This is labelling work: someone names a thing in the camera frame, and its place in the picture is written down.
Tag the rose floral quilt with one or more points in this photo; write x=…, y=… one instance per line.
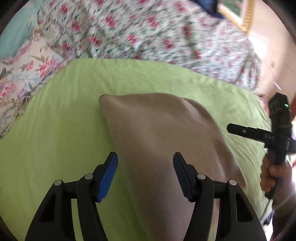
x=175, y=32

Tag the pastel floral pillow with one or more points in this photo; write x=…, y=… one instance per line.
x=23, y=75

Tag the person's right hand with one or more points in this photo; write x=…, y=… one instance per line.
x=278, y=176

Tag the gold framed picture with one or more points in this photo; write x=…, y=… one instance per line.
x=238, y=12

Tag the beige knit sweater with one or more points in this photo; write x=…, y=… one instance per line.
x=146, y=131

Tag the light green bed sheet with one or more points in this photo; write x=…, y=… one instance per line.
x=63, y=135

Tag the dark blue cloth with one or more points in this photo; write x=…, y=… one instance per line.
x=211, y=7

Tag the teal floral blanket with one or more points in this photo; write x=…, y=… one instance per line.
x=19, y=28

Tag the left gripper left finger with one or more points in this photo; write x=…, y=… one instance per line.
x=53, y=219

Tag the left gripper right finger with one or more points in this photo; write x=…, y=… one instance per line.
x=220, y=207

